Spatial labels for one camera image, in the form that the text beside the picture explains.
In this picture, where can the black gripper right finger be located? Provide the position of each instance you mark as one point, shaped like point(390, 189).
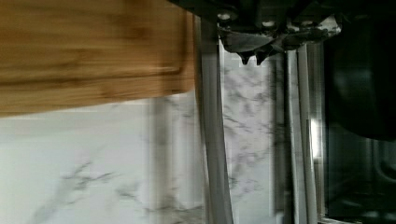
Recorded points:
point(294, 37)

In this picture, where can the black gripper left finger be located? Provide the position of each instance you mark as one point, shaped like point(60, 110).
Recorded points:
point(247, 45)

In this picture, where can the toaster oven body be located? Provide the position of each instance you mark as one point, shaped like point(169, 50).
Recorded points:
point(360, 122)

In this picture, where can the bamboo cutting board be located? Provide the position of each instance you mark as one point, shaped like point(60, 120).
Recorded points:
point(58, 54)

